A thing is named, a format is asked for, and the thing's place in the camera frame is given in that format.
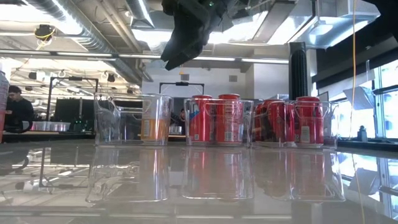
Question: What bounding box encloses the silver metal tray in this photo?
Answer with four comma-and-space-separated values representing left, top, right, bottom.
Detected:
30, 121, 72, 132

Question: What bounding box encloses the silver and red soda can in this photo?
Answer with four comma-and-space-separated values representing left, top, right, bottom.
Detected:
0, 70, 10, 144

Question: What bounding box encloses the grey rectangular ceiling duct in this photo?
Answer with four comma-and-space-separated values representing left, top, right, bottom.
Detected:
148, 8, 167, 32

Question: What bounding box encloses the long ceiling light bar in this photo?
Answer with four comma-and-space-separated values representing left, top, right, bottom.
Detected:
0, 49, 290, 65

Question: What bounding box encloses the silver and orange soda can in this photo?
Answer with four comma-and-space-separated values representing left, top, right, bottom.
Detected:
140, 98, 170, 143

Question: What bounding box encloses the large silver box duct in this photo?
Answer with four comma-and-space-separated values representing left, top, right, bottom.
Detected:
298, 0, 382, 50

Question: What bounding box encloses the black monitor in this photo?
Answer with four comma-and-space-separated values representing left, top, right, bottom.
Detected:
54, 98, 95, 123

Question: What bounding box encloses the black metal frame stand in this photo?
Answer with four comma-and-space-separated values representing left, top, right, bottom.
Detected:
47, 76, 100, 123
159, 82, 205, 100

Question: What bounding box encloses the black round ceiling device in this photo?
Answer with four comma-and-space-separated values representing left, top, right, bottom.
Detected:
33, 24, 57, 42

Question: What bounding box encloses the narrow silver spiral duct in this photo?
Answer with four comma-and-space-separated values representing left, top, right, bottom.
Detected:
124, 0, 155, 29

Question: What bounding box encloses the small dark bottle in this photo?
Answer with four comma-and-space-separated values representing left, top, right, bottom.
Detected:
356, 124, 368, 142

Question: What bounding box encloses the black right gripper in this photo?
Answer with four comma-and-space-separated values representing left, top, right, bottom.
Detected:
160, 0, 233, 71

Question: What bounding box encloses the person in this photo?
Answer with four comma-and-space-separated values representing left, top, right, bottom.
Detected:
4, 85, 35, 134
170, 107, 187, 127

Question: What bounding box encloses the yellow hanging cable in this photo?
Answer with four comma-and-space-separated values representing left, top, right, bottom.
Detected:
347, 0, 357, 139

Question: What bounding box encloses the white hanging sheet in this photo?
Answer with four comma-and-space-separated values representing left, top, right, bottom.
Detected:
343, 85, 376, 111

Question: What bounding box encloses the clear plastic bin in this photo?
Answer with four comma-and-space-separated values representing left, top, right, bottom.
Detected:
251, 100, 340, 149
182, 98, 254, 147
93, 92, 174, 147

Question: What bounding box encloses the red strawberry Fanta can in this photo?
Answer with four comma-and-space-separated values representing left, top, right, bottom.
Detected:
188, 95, 215, 144
215, 93, 243, 146

